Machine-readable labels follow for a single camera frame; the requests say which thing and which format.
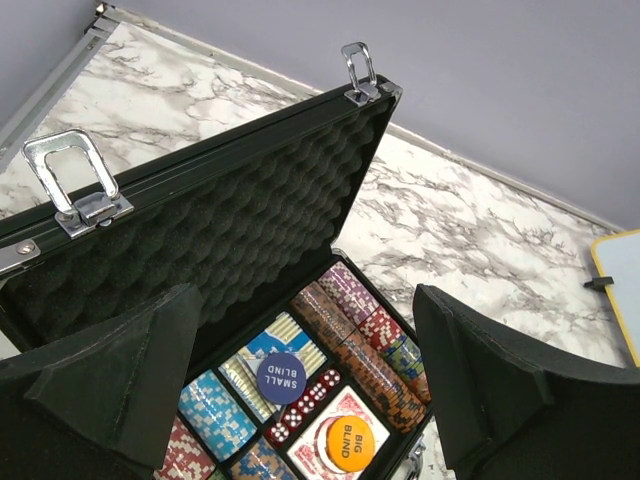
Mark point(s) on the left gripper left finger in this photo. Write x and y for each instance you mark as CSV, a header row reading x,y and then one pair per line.
x,y
100,403

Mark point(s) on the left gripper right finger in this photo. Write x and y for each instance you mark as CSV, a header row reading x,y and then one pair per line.
x,y
509,406

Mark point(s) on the red white poker chip stack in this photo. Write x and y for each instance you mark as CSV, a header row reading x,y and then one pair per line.
x,y
184,458

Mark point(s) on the light blue poker chip stack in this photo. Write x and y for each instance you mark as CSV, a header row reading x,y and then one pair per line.
x,y
215,416

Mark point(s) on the orange big blind button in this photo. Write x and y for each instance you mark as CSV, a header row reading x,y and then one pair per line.
x,y
350,443

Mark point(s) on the blue small blind button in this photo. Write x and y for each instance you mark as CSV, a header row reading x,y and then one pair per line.
x,y
281,378

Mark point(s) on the red playing card deck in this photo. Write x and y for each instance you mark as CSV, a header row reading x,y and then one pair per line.
x,y
308,452

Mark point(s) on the black foam-lined poker case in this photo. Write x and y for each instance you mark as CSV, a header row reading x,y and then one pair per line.
x,y
248,217

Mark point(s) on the brown poker chip stack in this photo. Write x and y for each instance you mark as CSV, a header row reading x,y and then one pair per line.
x,y
322,315

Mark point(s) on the orange black chip row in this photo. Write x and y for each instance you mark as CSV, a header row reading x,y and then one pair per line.
x,y
402,409

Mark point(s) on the red green chip row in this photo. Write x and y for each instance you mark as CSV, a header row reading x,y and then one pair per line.
x,y
398,349

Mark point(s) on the blue tan chip row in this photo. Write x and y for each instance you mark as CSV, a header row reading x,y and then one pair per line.
x,y
260,461

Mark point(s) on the red dice in case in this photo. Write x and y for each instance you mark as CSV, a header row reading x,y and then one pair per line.
x,y
295,414

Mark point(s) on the blue playing card deck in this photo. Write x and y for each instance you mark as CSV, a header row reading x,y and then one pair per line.
x,y
283,335

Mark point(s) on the white dry-erase board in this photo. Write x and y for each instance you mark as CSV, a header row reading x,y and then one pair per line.
x,y
616,258

